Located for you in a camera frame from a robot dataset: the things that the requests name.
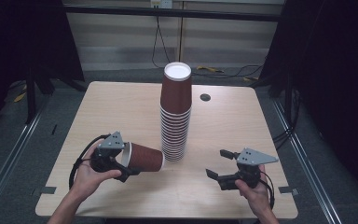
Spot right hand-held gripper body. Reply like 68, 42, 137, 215
217, 147, 280, 191

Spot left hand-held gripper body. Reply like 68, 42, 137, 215
89, 131, 131, 183

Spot single brown paper cup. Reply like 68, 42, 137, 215
120, 142, 166, 173

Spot stack of brown paper cups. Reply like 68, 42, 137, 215
159, 62, 193, 163

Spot person's right hand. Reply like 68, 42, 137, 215
234, 164, 273, 217

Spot person's left hand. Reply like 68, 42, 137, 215
69, 140, 122, 201

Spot black metal stand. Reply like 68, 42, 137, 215
283, 71, 295, 132
24, 68, 56, 125

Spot yellow floor tape strip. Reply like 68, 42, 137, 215
196, 64, 225, 75

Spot yellow tape piece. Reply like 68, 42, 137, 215
13, 91, 28, 104

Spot dark curtain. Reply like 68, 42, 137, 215
0, 0, 86, 125
259, 0, 358, 204

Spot black horizontal bar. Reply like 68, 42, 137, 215
62, 4, 285, 22

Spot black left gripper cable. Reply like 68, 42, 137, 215
68, 133, 112, 190

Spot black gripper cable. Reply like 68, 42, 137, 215
68, 133, 112, 190
259, 170, 276, 210

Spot black cable bundle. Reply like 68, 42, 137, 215
273, 90, 302, 151

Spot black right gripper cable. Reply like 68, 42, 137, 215
259, 170, 276, 210

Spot metal floor rail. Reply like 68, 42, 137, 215
271, 99, 343, 224
0, 102, 49, 216

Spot black floor cable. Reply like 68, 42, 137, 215
192, 63, 264, 79

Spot black hanging cable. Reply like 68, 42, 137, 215
151, 15, 171, 69

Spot white wall outlet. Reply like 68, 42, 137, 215
149, 0, 173, 9

